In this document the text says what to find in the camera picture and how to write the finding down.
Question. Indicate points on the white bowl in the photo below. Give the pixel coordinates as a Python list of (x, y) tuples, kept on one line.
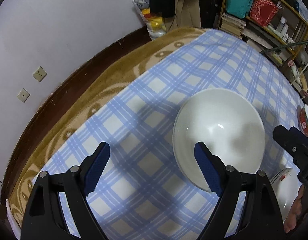
[(219, 120)]

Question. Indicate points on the blue checked bedsheet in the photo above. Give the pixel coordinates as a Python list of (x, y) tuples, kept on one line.
[(144, 105)]

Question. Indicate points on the red patterned bag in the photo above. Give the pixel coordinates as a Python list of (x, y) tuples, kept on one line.
[(264, 10)]

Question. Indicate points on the clear plastic bag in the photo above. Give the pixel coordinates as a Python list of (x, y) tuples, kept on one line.
[(154, 20)]

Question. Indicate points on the stack of books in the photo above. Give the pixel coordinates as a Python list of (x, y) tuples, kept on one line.
[(232, 25)]

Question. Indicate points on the wall socket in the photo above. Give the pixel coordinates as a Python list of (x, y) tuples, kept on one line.
[(39, 74)]

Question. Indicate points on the dark long pole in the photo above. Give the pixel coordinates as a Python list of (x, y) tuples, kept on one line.
[(286, 46)]

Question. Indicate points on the beige trousers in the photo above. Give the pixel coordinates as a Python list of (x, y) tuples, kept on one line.
[(187, 5)]

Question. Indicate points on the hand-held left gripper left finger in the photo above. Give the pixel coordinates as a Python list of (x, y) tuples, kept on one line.
[(97, 167)]

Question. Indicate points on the brown patterned blanket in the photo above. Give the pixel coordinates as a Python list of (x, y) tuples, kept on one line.
[(106, 75)]

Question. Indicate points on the white cherry print plate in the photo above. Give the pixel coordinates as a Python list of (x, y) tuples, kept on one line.
[(285, 192)]

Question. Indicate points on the person's right hand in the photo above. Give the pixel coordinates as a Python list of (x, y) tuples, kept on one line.
[(295, 215)]

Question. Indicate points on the red patterned bowl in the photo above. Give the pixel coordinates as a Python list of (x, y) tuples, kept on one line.
[(306, 122)]

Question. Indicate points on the white bottle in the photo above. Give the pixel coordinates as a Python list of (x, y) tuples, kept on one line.
[(282, 25)]

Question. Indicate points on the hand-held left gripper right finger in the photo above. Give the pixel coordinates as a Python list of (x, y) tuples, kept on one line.
[(206, 170)]

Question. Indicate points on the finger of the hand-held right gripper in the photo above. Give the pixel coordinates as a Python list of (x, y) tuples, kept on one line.
[(296, 145)]

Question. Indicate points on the wooden shelf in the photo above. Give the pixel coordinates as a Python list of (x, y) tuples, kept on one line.
[(300, 22)]

